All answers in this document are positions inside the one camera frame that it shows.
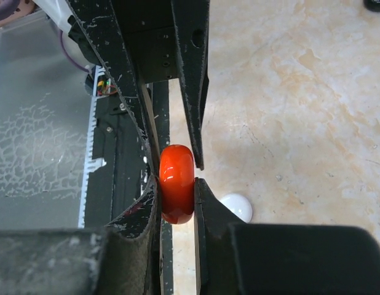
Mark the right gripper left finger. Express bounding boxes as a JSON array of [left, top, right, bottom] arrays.
[[0, 176, 161, 294]]

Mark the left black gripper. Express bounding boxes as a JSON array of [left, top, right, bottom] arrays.
[[68, 0, 209, 178]]

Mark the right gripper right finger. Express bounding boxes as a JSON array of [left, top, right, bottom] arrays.
[[194, 178, 380, 294]]

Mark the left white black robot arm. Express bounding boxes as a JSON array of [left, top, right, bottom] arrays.
[[38, 1, 210, 171]]

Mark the white slotted cable duct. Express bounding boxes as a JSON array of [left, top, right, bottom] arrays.
[[77, 66, 106, 229]]

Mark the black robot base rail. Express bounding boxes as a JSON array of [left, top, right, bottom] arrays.
[[77, 66, 175, 295]]

